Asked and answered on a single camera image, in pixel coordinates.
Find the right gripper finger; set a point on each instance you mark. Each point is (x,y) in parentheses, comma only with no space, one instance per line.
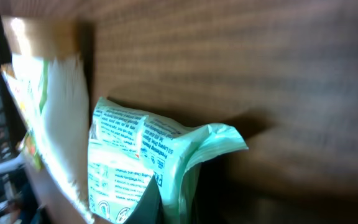
(149,209)

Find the teal snack packet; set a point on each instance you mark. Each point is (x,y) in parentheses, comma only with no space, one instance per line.
(129,148)

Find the white tube gold cap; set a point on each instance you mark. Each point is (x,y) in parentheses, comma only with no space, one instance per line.
(61,130)

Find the green juice carton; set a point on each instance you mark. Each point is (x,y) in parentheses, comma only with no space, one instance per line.
(29,100)

